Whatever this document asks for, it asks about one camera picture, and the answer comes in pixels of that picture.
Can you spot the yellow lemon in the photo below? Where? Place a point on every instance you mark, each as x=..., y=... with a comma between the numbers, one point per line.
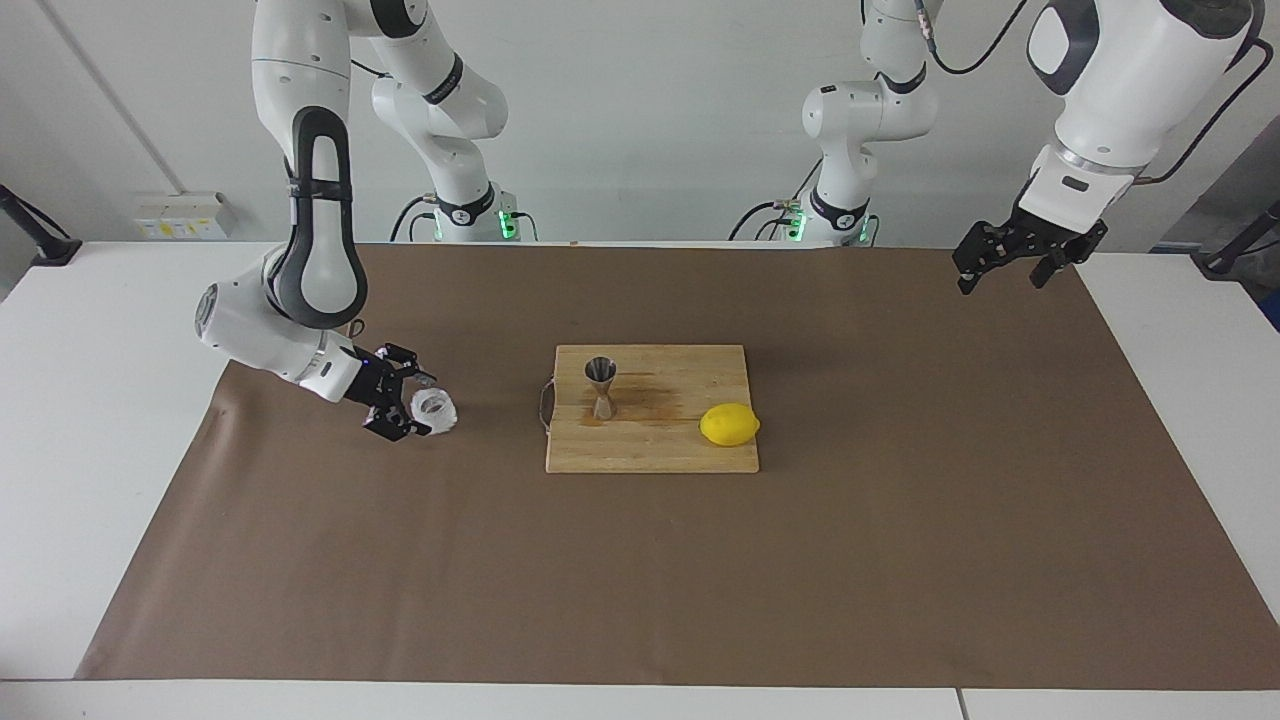
x=730, y=425

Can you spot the steel double jigger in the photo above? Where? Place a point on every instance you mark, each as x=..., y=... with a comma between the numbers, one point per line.
x=602, y=385

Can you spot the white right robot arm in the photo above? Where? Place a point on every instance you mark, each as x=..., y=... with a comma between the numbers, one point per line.
x=320, y=250

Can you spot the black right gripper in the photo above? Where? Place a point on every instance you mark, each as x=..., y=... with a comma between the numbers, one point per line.
x=372, y=385

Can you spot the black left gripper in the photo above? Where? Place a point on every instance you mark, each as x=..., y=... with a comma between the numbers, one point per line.
x=1045, y=238

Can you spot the white wall socket box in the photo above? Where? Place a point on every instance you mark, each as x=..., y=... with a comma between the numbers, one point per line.
x=180, y=220

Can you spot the clear faceted glass cup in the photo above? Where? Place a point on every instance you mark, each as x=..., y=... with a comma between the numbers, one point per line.
x=438, y=408

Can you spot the black stand foot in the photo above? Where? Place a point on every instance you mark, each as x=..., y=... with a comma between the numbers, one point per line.
x=50, y=248
x=1225, y=262

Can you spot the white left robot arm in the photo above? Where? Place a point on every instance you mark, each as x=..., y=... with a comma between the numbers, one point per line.
x=1130, y=80

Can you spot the brown paper table mat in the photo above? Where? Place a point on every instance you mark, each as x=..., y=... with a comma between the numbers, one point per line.
x=400, y=560

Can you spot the wooden cutting board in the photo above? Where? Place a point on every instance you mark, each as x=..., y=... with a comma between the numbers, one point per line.
x=650, y=450

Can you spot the blue object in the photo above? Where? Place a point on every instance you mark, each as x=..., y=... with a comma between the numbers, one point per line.
x=1272, y=312

